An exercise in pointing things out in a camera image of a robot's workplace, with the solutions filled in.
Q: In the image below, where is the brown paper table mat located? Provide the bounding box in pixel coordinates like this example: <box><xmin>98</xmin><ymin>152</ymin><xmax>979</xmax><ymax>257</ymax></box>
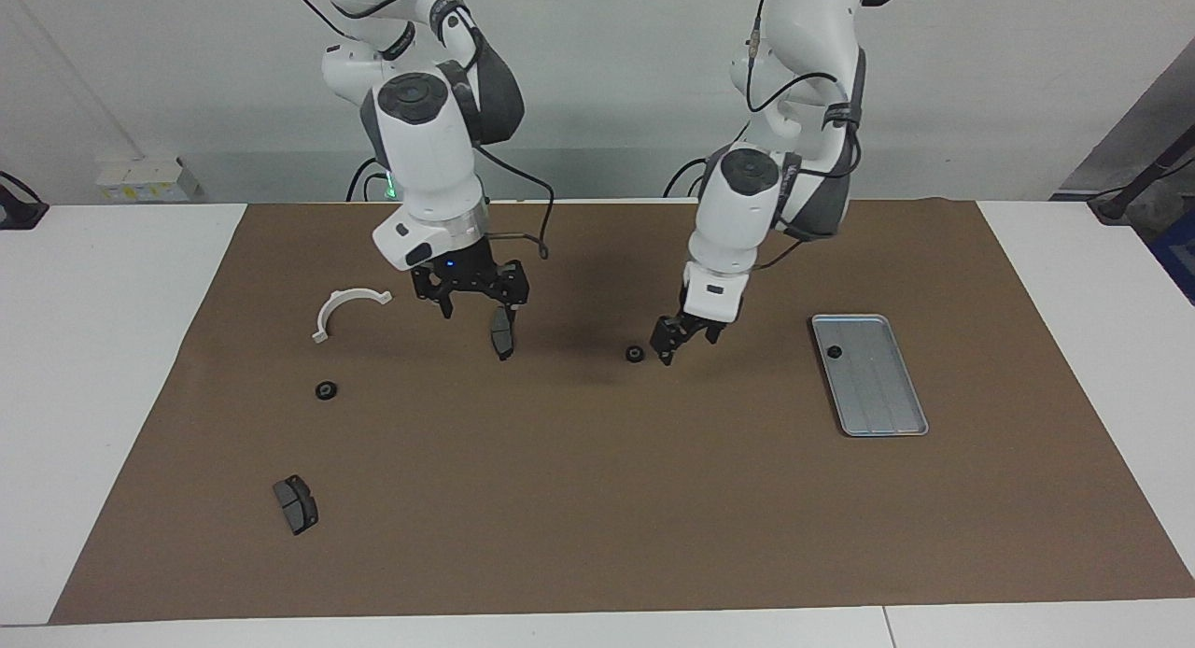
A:
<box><xmin>49</xmin><ymin>198</ymin><xmax>1195</xmax><ymax>626</ymax></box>

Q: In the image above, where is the short grey brake pad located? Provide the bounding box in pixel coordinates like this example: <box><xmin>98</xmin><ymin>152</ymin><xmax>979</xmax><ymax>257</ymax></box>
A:
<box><xmin>273</xmin><ymin>474</ymin><xmax>319</xmax><ymax>536</ymax></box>

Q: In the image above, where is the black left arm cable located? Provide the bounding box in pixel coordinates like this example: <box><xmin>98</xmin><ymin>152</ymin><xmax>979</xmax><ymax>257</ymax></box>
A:
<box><xmin>747</xmin><ymin>0</ymin><xmax>865</xmax><ymax>271</ymax></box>

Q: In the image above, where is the white semicircular plastic bracket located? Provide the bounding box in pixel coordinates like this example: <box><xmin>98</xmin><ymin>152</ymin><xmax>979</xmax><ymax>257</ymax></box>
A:
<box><xmin>312</xmin><ymin>289</ymin><xmax>393</xmax><ymax>345</ymax></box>

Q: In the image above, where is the black clamp mount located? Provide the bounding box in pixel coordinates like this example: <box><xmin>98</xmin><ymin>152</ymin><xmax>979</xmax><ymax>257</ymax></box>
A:
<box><xmin>0</xmin><ymin>170</ymin><xmax>49</xmax><ymax>231</ymax></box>

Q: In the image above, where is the black base cable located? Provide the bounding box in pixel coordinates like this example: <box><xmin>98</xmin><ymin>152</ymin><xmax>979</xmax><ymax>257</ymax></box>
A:
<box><xmin>347</xmin><ymin>158</ymin><xmax>388</xmax><ymax>201</ymax></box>
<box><xmin>665</xmin><ymin>158</ymin><xmax>710</xmax><ymax>198</ymax></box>

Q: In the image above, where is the silver metal tray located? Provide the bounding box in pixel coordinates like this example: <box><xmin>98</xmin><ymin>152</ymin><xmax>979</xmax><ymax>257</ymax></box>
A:
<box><xmin>810</xmin><ymin>314</ymin><xmax>930</xmax><ymax>438</ymax></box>

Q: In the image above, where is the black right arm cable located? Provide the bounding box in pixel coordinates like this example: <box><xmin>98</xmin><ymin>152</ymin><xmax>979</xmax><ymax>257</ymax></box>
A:
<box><xmin>280</xmin><ymin>0</ymin><xmax>556</xmax><ymax>260</ymax></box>

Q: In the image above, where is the black stand leg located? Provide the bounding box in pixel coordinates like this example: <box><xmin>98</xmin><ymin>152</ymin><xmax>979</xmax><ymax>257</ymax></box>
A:
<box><xmin>1088</xmin><ymin>148</ymin><xmax>1195</xmax><ymax>224</ymax></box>

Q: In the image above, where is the blue crate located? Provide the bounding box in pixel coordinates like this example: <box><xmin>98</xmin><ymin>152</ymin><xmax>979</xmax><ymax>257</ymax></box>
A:
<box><xmin>1146</xmin><ymin>209</ymin><xmax>1195</xmax><ymax>305</ymax></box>

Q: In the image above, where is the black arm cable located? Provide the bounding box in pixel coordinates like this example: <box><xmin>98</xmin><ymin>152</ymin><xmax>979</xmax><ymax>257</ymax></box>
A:
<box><xmin>747</xmin><ymin>0</ymin><xmax>865</xmax><ymax>271</ymax></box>
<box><xmin>280</xmin><ymin>0</ymin><xmax>556</xmax><ymax>260</ymax></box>

